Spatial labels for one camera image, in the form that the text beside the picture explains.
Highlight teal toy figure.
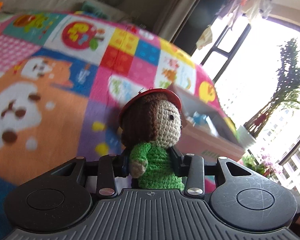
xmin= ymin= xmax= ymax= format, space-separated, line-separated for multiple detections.
xmin=192 ymin=112 xmax=207 ymax=126

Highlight beige hanging cloth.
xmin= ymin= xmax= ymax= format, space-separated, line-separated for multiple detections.
xmin=196 ymin=26 xmax=213 ymax=50

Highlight colourful cartoon play mat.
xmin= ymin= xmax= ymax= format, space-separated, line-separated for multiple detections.
xmin=0 ymin=11 xmax=240 ymax=195

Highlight white plant pot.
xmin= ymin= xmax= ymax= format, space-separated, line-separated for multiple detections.
xmin=236 ymin=125 xmax=257 ymax=153

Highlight crochet doll with red hat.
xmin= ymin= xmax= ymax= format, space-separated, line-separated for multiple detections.
xmin=119 ymin=88 xmax=185 ymax=189

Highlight blue cloth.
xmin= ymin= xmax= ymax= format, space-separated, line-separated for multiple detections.
xmin=0 ymin=174 xmax=18 ymax=240

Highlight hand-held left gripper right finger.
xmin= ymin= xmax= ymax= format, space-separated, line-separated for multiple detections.
xmin=170 ymin=148 xmax=243 ymax=197

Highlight pink flowering plant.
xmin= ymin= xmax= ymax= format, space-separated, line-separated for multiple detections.
xmin=242 ymin=154 xmax=283 ymax=178

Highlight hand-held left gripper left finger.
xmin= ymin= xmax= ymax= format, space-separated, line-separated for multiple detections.
xmin=54 ymin=154 xmax=131 ymax=198

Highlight pink cardboard box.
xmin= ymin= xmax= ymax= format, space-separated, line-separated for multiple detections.
xmin=171 ymin=84 xmax=246 ymax=163

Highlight green folded cloth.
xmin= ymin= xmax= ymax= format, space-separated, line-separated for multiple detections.
xmin=75 ymin=1 xmax=103 ymax=15

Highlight palm plant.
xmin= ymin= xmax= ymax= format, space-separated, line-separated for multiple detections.
xmin=244 ymin=38 xmax=300 ymax=140

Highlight hanging laundry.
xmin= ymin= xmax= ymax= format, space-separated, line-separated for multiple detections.
xmin=215 ymin=0 xmax=275 ymax=25

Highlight black window frame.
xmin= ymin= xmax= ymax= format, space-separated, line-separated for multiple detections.
xmin=190 ymin=12 xmax=300 ymax=195

